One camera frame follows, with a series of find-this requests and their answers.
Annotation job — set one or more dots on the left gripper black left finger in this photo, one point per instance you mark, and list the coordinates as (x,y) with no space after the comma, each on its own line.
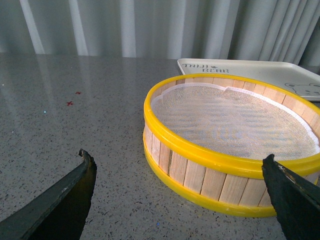
(60,212)

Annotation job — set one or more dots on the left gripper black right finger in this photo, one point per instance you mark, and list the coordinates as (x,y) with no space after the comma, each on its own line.
(295,200)

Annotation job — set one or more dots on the white bear-print tray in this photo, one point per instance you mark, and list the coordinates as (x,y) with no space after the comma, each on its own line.
(288,76)

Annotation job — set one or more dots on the white mesh steamer cloth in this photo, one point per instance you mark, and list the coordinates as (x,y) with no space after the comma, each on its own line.
(234,121)

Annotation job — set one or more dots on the yellow-rimmed wooden steamer basket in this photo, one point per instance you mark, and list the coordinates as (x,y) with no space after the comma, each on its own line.
(217,181)

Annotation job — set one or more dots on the grey pleated curtain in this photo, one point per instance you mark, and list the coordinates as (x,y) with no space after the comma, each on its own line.
(257,30)

